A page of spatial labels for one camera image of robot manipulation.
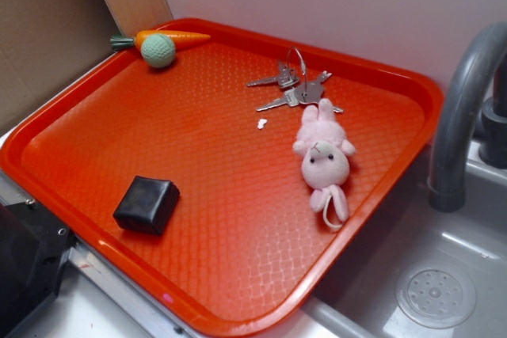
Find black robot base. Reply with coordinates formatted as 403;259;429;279
1;199;74;337

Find green crocheted ball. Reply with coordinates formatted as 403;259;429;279
140;33;176;69

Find small white crumb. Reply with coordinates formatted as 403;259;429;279
257;118;268;130

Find pink plush bunny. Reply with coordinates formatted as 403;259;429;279
292;98;356;231

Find silver key lower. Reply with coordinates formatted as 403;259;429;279
256;89;299;112

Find silver key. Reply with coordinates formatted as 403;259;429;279
246;60;299;89
295;70;332;104
256;89;299;112

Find silver key upper left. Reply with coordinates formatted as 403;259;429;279
246;60;299;89

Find silver key right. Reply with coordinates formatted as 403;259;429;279
295;70;332;104

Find orange plastic tray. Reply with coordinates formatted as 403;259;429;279
1;18;443;337

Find black square block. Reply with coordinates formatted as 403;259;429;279
112;176;181;236

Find orange toy carrot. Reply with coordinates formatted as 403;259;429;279
110;30;211;51

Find grey curved faucet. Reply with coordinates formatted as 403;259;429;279
428;21;506;212

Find grey plastic sink basin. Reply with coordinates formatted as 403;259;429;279
303;151;506;337

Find round grey sink drain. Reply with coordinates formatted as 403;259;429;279
395;260;476;329

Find brown cardboard panel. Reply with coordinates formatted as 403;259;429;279
1;0;118;133

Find metal wire key ring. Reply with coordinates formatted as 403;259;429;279
285;46;308;77

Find dark grey faucet handle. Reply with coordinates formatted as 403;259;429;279
478;57;506;169

